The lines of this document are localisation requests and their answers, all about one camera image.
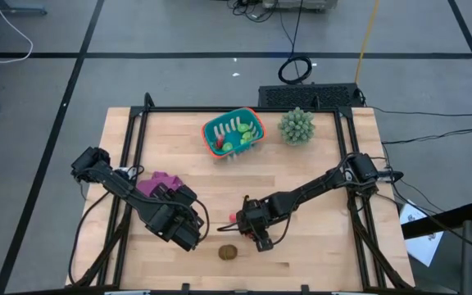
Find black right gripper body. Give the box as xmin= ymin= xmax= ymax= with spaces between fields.
xmin=235 ymin=197 xmax=272 ymax=239

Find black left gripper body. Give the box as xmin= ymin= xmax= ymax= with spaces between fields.
xmin=144 ymin=184 xmax=200 ymax=243

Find brown toy kiwi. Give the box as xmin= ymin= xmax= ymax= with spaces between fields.
xmin=218 ymin=243 xmax=239 ymax=261

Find purple cloth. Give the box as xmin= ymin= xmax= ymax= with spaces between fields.
xmin=136 ymin=170 xmax=186 ymax=198

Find teal basket with orange rim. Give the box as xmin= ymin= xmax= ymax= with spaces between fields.
xmin=201 ymin=107 xmax=268 ymax=161

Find green spiky ball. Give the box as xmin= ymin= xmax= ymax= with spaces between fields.
xmin=277 ymin=107 xmax=316 ymax=146

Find black perforated computer case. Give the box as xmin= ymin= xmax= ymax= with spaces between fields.
xmin=257 ymin=82 xmax=363 ymax=109

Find white printed paper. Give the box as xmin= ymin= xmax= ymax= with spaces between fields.
xmin=398 ymin=198 xmax=445 ymax=268

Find silver equipment box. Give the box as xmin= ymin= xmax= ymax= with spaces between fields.
xmin=261 ymin=0 xmax=338 ymax=11

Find grey metal cart leg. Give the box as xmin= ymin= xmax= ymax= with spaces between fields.
xmin=0 ymin=0 xmax=48 ymax=18

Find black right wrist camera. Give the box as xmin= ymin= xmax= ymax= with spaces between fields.
xmin=253 ymin=229 xmax=275 ymax=253

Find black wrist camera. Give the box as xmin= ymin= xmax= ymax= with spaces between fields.
xmin=253 ymin=229 xmax=275 ymax=253
xmin=173 ymin=223 xmax=204 ymax=253

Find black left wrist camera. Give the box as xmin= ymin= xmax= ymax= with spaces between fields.
xmin=173 ymin=223 xmax=204 ymax=253

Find black metal table frame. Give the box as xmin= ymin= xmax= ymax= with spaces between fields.
xmin=66 ymin=92 xmax=415 ymax=290

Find coiled black floor cable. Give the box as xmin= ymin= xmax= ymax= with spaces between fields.
xmin=277 ymin=55 xmax=314 ymax=85

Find tangled black cables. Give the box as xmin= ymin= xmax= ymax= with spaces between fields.
xmin=225 ymin=0 xmax=280 ymax=24

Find yellow cable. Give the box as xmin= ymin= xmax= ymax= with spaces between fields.
xmin=354 ymin=0 xmax=382 ymax=85

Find white floor cable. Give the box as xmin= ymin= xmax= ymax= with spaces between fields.
xmin=0 ymin=0 xmax=34 ymax=65

